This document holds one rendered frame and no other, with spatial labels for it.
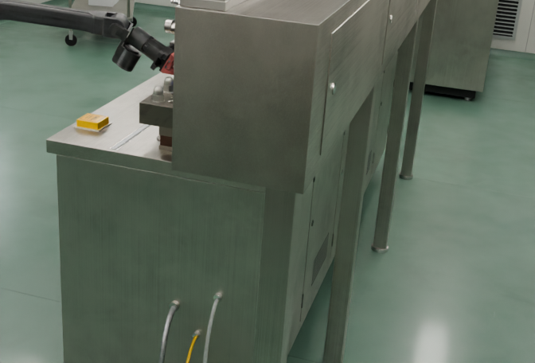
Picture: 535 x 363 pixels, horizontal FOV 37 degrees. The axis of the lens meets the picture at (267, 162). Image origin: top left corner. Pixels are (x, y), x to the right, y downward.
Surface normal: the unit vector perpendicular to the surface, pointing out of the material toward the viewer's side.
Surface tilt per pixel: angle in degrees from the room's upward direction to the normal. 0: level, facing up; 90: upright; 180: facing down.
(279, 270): 90
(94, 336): 90
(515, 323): 0
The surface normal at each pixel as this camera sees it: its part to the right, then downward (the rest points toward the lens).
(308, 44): -0.29, 0.34
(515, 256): 0.07, -0.93
